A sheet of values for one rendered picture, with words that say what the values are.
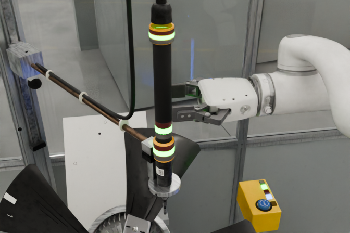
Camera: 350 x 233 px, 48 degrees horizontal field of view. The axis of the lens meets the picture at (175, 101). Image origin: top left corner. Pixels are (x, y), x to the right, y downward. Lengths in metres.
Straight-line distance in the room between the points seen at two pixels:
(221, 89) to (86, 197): 0.66
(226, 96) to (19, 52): 0.72
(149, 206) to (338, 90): 0.55
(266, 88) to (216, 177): 1.16
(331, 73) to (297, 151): 1.25
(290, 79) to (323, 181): 1.39
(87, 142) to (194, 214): 0.90
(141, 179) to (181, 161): 0.12
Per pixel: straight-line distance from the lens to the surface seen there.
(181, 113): 0.71
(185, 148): 1.00
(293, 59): 0.77
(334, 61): 0.71
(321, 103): 0.81
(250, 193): 1.42
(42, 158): 1.56
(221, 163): 1.82
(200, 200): 1.95
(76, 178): 1.27
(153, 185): 0.86
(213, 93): 0.74
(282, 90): 0.77
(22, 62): 1.23
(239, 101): 0.73
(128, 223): 1.07
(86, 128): 1.27
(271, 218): 1.39
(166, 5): 0.66
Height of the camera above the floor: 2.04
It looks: 31 degrees down
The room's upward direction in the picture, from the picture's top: straight up
